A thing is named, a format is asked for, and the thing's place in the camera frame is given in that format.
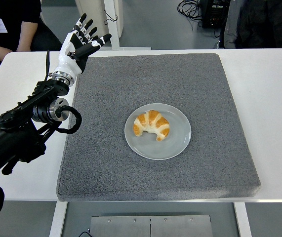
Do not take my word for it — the grey fabric mat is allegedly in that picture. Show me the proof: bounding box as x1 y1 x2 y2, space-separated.
56 53 262 202

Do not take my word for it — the black equipment box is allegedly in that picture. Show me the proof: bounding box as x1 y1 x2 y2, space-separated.
201 0 231 29

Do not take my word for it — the seated person with lanyard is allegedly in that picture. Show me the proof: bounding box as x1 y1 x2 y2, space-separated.
0 0 68 96

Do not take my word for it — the white table leg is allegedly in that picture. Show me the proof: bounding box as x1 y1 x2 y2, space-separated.
233 202 252 237
48 201 69 237

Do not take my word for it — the black cable bundle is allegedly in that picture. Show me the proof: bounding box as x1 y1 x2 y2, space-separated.
176 0 204 27

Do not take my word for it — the person in dark jacket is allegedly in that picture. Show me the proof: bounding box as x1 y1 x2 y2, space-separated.
219 0 282 49

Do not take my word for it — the white table column with foot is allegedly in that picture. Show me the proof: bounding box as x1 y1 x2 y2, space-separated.
91 0 152 51

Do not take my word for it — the golden croissant bread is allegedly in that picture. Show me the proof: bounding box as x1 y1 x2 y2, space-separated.
133 110 170 142

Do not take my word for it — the round grey plate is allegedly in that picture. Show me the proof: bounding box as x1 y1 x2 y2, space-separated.
124 103 192 160

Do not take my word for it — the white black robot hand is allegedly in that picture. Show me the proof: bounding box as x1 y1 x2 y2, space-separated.
52 13 113 76

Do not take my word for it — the grey metal plate with screws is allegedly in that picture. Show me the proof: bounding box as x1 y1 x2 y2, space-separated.
89 215 213 237

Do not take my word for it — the cream white cabinet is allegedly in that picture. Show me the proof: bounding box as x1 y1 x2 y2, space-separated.
75 0 124 39

